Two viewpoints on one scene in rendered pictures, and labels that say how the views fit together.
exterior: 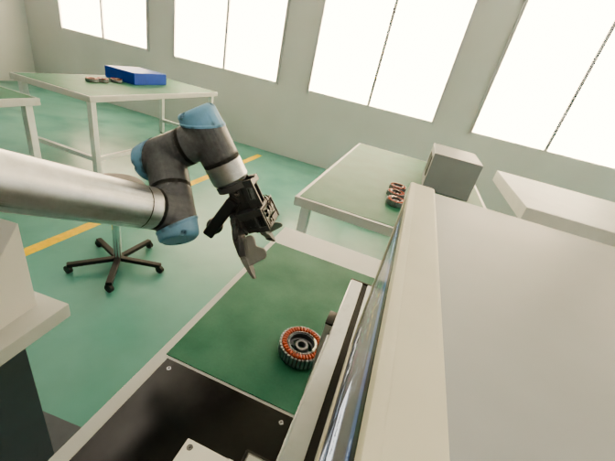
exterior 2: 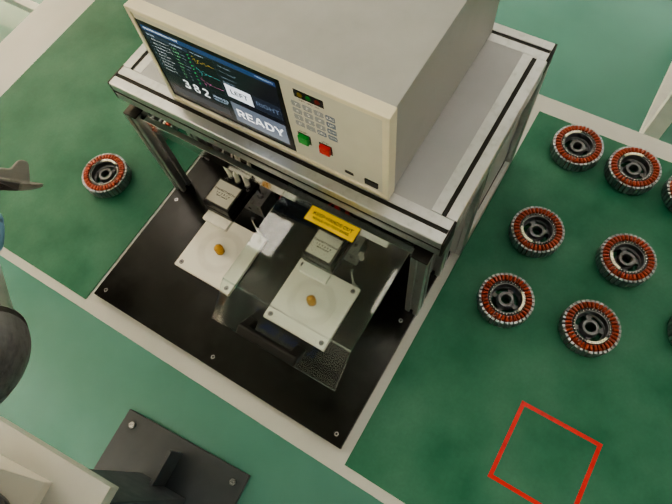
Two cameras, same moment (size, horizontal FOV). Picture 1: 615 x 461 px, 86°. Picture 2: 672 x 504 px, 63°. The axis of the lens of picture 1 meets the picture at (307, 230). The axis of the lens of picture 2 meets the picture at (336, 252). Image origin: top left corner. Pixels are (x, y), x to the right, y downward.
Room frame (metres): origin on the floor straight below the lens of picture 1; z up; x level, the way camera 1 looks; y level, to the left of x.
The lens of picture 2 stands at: (-0.24, 0.42, 1.87)
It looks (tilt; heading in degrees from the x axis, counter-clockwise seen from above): 66 degrees down; 298
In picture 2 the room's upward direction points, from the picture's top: 11 degrees counter-clockwise
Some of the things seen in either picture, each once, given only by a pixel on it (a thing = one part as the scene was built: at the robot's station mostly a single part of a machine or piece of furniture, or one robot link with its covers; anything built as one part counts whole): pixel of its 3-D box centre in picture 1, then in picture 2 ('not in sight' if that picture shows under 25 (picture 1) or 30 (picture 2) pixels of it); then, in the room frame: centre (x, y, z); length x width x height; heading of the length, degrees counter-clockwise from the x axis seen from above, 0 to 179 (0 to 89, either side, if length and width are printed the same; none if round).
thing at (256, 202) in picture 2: not in sight; (255, 197); (0.20, -0.08, 0.80); 0.07 x 0.05 x 0.06; 167
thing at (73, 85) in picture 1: (135, 118); not in sight; (3.74, 2.23, 0.37); 1.90 x 0.90 x 0.75; 167
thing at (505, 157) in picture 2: not in sight; (493, 165); (-0.29, -0.23, 0.91); 0.28 x 0.03 x 0.32; 77
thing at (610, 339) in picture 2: not in sight; (589, 328); (-0.56, 0.01, 0.77); 0.11 x 0.11 x 0.04
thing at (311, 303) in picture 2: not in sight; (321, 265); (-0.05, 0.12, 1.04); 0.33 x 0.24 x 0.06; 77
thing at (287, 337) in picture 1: (301, 347); (106, 175); (0.59, -0.05, 0.77); 0.11 x 0.11 x 0.04
